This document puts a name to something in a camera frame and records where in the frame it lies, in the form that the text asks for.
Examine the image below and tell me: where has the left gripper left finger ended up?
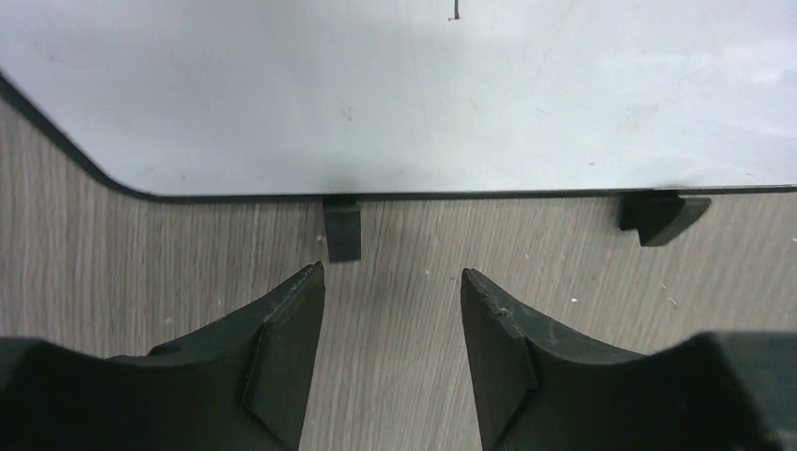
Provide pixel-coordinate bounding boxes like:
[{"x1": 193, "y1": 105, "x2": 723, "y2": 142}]
[{"x1": 1, "y1": 263, "x2": 324, "y2": 450}]

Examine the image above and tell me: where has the small whiteboard with stand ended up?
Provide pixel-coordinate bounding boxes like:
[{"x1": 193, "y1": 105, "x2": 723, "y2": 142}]
[{"x1": 1, "y1": 1, "x2": 796, "y2": 261}]

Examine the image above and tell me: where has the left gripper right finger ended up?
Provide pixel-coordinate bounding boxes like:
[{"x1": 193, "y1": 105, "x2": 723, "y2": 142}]
[{"x1": 461, "y1": 269, "x2": 796, "y2": 450}]

